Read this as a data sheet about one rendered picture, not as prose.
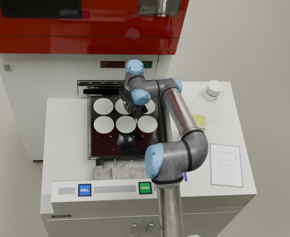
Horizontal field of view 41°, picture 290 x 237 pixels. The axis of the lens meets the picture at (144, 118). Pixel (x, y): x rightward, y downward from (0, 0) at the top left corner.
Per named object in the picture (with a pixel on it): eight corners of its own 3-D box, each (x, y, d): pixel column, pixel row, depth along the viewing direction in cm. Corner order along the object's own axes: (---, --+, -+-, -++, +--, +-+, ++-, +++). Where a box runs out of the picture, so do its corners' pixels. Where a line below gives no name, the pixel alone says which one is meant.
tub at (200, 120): (188, 120, 190) (191, 113, 184) (203, 122, 190) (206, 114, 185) (188, 133, 186) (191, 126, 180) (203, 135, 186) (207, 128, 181)
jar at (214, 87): (202, 90, 201) (207, 79, 193) (215, 90, 202) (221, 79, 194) (205, 102, 197) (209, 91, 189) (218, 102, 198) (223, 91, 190)
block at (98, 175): (94, 168, 181) (94, 165, 178) (101, 168, 181) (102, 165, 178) (94, 184, 176) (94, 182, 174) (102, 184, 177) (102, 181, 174)
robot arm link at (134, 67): (128, 73, 163) (124, 58, 167) (126, 89, 172) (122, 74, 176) (146, 71, 164) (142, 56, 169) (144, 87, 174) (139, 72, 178)
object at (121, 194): (54, 193, 178) (51, 181, 167) (172, 189, 186) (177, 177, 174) (53, 213, 173) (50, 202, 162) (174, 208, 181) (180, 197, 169)
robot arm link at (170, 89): (223, 151, 134) (178, 69, 169) (194, 156, 132) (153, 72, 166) (217, 173, 142) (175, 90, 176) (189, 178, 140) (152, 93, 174)
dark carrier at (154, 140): (90, 96, 200) (90, 96, 199) (156, 96, 204) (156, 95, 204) (90, 156, 182) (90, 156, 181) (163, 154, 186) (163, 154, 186)
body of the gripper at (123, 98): (130, 90, 192) (132, 75, 182) (140, 102, 189) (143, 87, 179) (118, 97, 189) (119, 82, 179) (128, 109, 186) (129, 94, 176)
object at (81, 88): (78, 94, 205) (77, 83, 197) (160, 94, 211) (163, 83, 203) (78, 97, 205) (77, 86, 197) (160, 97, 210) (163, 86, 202)
